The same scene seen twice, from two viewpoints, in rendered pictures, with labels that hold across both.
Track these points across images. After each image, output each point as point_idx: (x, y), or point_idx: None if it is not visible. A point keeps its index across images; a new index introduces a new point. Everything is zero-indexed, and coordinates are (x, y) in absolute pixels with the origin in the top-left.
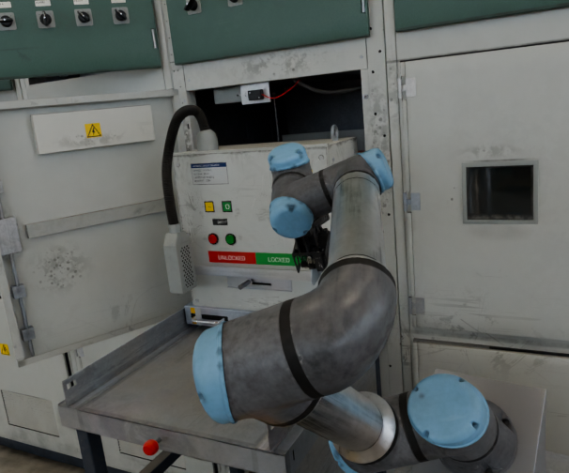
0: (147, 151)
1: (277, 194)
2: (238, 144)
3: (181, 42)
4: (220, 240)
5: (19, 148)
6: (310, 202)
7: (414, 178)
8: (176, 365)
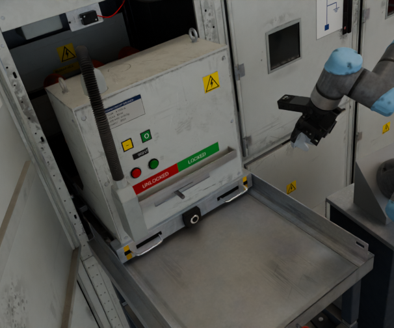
0: None
1: (383, 88)
2: None
3: None
4: (142, 170)
5: None
6: None
7: (240, 54)
8: (192, 289)
